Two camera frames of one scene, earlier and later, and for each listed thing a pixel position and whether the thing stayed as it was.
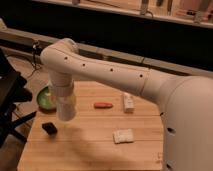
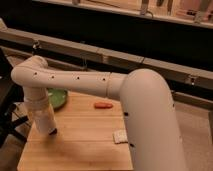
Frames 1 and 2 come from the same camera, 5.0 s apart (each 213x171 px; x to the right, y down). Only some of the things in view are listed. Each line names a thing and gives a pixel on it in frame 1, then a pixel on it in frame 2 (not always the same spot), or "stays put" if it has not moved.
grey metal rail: [29, 40] stays put
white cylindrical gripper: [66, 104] → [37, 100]
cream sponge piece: [123, 136] stays put
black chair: [13, 89] stays put
